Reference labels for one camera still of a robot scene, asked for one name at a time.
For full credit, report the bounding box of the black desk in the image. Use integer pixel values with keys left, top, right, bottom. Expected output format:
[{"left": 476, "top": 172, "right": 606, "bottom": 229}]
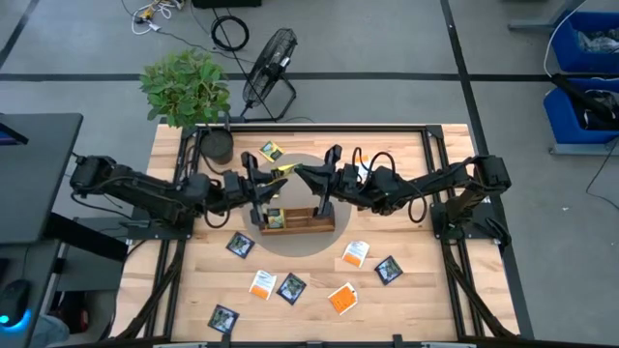
[
  {"left": 0, "top": 112, "right": 84, "bottom": 246},
  {"left": 0, "top": 239, "right": 67, "bottom": 348}
]

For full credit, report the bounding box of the dark computer monitor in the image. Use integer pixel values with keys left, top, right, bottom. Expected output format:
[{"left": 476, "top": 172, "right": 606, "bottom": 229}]
[{"left": 0, "top": 121, "right": 30, "bottom": 147}]

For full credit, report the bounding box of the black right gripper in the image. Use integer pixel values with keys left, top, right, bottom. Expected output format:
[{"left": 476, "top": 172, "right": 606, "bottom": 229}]
[{"left": 293, "top": 144, "right": 362, "bottom": 219}]

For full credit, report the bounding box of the blue storage bin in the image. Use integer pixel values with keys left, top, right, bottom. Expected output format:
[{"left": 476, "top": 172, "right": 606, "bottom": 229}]
[
  {"left": 550, "top": 10, "right": 619, "bottom": 74},
  {"left": 543, "top": 76, "right": 619, "bottom": 146}
]

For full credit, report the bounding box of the black floor fan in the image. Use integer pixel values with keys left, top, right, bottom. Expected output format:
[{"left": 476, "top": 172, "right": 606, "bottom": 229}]
[{"left": 240, "top": 27, "right": 299, "bottom": 123}]

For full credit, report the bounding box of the coiled black cable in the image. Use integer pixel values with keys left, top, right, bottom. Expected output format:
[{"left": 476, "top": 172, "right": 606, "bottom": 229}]
[{"left": 210, "top": 14, "right": 251, "bottom": 53}]

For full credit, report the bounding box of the green leafy plant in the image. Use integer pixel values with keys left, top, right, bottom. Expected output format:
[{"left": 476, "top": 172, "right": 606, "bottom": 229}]
[{"left": 138, "top": 46, "right": 232, "bottom": 130}]

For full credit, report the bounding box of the black aluminium table frame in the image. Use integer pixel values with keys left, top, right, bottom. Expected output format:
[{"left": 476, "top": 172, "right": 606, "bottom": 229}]
[{"left": 109, "top": 123, "right": 522, "bottom": 348}]

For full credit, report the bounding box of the grey metal table foot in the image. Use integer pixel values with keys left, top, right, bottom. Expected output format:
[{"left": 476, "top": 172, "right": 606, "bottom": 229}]
[{"left": 507, "top": 0, "right": 589, "bottom": 33}]

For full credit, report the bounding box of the orange white tea packet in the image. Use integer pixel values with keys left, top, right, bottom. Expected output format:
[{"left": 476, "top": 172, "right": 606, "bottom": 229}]
[
  {"left": 341, "top": 240, "right": 371, "bottom": 269},
  {"left": 249, "top": 269, "right": 279, "bottom": 301},
  {"left": 354, "top": 154, "right": 372, "bottom": 181},
  {"left": 327, "top": 282, "right": 360, "bottom": 316}
]

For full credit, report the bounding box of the black folded stand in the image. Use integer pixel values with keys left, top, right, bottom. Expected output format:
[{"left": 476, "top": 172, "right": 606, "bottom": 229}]
[{"left": 550, "top": 72, "right": 619, "bottom": 125}]

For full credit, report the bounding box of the black plant pot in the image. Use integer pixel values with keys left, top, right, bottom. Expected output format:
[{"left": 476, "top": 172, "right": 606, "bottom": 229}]
[{"left": 199, "top": 126, "right": 236, "bottom": 166}]

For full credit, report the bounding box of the black computer mouse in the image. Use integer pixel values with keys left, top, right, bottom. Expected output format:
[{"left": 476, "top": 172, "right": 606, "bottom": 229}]
[{"left": 0, "top": 278, "right": 33, "bottom": 331}]

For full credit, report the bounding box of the round grey mat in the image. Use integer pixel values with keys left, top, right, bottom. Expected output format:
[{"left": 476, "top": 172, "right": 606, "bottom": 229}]
[{"left": 243, "top": 153, "right": 353, "bottom": 258}]

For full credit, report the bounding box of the wooden tea organizer box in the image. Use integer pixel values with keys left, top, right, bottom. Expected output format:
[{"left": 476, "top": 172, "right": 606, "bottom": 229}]
[{"left": 258, "top": 206, "right": 337, "bottom": 237}]

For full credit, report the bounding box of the black floor box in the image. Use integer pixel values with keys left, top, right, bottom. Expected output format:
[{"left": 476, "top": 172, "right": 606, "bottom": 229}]
[{"left": 192, "top": 0, "right": 263, "bottom": 9}]

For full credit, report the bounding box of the black foil tea packet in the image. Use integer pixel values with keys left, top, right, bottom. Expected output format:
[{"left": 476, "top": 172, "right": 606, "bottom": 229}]
[
  {"left": 207, "top": 304, "right": 241, "bottom": 334},
  {"left": 373, "top": 255, "right": 404, "bottom": 286},
  {"left": 276, "top": 273, "right": 308, "bottom": 306},
  {"left": 225, "top": 231, "right": 256, "bottom": 260}
]

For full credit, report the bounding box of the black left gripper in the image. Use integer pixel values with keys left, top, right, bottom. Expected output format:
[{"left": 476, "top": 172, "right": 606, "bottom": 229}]
[{"left": 222, "top": 151, "right": 287, "bottom": 231}]

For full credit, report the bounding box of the yellow green tea packet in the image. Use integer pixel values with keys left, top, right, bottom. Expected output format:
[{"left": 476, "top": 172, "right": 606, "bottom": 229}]
[
  {"left": 268, "top": 162, "right": 304, "bottom": 184},
  {"left": 258, "top": 140, "right": 286, "bottom": 163},
  {"left": 265, "top": 208, "right": 286, "bottom": 230}
]

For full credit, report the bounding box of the person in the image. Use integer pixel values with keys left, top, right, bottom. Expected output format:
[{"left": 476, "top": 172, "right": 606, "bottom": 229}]
[{"left": 27, "top": 312, "right": 72, "bottom": 348}]

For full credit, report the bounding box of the white cable bundle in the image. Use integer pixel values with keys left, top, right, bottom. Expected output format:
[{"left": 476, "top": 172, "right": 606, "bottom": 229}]
[{"left": 129, "top": 0, "right": 188, "bottom": 37}]

